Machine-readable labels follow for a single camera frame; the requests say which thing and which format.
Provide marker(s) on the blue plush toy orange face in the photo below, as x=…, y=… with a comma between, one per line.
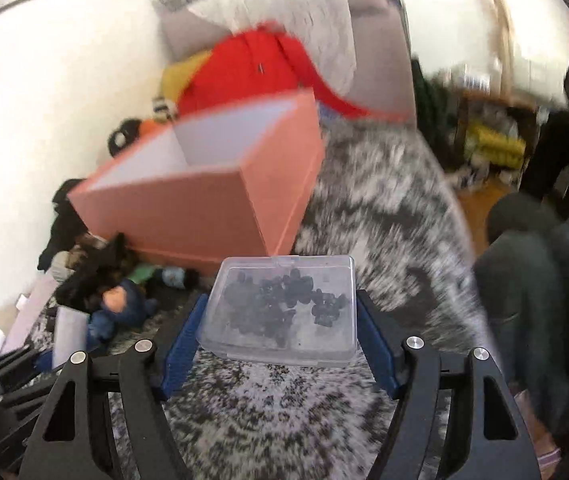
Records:
x=119, y=305

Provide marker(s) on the yellow cloth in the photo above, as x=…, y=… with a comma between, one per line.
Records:
x=179, y=77

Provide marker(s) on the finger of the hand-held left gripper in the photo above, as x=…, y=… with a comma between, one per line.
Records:
x=12, y=385

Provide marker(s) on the wooden shelf with yellow items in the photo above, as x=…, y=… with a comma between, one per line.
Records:
x=494, y=135

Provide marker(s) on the black and white mottled blanket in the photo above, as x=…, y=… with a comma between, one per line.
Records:
x=374, y=195

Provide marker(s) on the pink cardboard box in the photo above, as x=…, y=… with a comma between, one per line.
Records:
x=199, y=210

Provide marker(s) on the pale pink paper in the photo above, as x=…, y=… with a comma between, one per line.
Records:
x=27, y=317

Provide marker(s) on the clear plastic box of black parts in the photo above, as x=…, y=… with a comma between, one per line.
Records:
x=284, y=310

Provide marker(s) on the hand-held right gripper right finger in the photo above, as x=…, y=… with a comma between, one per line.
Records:
x=380, y=345

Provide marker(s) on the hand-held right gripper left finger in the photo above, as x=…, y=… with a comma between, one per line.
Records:
x=180, y=355

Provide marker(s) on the black plush toy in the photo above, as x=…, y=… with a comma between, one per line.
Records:
x=84, y=260

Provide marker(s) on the red garment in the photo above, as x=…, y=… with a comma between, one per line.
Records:
x=244, y=67

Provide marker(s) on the small blue and green toy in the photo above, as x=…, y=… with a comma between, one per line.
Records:
x=169, y=276

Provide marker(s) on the white card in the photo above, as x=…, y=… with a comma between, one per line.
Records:
x=70, y=332

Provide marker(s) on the white knitted blanket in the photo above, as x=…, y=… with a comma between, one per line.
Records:
x=294, y=15

